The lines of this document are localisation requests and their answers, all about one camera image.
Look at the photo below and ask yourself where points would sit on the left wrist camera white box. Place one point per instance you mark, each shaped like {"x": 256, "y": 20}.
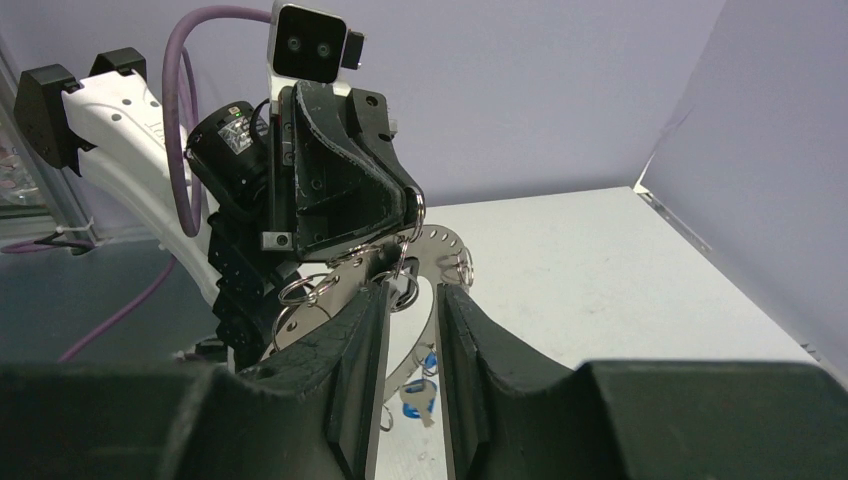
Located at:
{"x": 309, "y": 44}

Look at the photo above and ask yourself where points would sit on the key with black tag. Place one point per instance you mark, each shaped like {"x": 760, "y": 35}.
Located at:
{"x": 405, "y": 281}

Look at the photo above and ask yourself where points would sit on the aluminium rail right edge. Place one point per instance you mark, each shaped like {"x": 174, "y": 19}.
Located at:
{"x": 672, "y": 219}

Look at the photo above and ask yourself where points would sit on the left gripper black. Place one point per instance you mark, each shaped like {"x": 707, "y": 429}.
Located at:
{"x": 350, "y": 186}

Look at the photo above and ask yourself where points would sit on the blue key tag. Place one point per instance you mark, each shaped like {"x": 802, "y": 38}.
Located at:
{"x": 418, "y": 396}

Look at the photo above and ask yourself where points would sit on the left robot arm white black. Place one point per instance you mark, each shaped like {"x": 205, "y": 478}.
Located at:
{"x": 209, "y": 213}

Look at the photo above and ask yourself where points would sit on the large perforated metal keyring disc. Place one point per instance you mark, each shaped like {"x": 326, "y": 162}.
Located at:
{"x": 391, "y": 291}

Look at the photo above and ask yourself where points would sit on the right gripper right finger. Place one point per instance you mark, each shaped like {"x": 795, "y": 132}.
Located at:
{"x": 513, "y": 413}

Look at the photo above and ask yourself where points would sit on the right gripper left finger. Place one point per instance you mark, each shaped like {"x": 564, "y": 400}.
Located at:
{"x": 310, "y": 411}

